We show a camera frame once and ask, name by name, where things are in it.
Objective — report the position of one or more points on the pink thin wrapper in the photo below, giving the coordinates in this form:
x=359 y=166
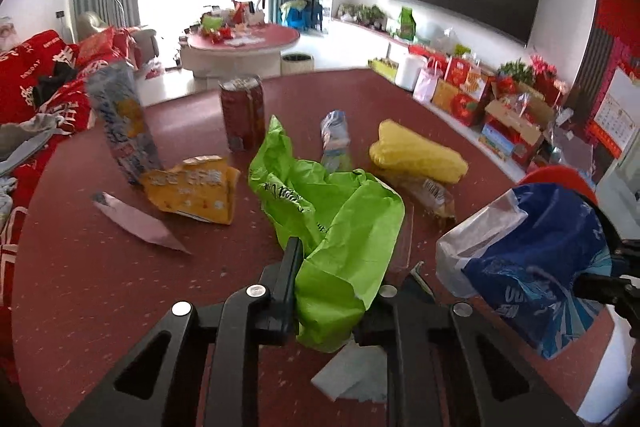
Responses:
x=136 y=222

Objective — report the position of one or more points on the round red side table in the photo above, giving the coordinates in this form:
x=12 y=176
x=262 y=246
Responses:
x=256 y=50

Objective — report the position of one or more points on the a2 milk powder sachet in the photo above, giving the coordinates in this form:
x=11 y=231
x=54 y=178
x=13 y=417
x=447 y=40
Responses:
x=335 y=142

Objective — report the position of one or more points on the small white waste bin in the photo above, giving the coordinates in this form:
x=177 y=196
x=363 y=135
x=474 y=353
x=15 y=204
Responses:
x=296 y=63

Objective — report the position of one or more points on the wall calendar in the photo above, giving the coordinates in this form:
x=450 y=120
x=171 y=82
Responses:
x=616 y=121

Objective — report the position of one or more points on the red drink can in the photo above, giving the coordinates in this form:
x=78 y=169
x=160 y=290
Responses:
x=242 y=104

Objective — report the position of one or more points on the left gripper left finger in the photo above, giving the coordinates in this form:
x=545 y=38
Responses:
x=199 y=365

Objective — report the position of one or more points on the red covered sofa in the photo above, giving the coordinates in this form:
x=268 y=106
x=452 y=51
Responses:
x=43 y=95

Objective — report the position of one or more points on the clear bread wrapper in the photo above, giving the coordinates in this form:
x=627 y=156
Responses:
x=432 y=195

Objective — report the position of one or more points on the blue white plastic bag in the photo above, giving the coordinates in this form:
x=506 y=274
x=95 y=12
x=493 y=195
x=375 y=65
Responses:
x=522 y=254

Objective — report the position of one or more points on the apple print gift box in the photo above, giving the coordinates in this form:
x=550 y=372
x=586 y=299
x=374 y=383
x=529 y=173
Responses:
x=457 y=104

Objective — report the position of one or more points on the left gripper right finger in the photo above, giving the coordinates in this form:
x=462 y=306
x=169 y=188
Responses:
x=449 y=366

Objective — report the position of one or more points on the green plastic bag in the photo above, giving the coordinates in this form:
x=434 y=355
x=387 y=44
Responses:
x=348 y=223

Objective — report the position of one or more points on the orange snack wrapper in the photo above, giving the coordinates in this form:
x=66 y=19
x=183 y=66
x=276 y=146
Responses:
x=202 y=188

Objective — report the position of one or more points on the pink gift bag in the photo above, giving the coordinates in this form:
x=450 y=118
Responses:
x=426 y=84

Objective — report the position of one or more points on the grey blue tissue paper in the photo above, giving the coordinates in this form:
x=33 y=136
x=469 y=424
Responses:
x=354 y=373

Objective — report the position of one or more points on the open cardboard box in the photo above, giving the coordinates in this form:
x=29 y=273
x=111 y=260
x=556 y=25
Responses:
x=528 y=123

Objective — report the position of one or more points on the tall blue drink can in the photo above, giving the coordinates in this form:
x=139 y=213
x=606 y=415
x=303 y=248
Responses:
x=113 y=96

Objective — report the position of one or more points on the red plastic stool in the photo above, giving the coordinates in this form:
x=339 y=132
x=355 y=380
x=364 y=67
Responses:
x=567 y=177

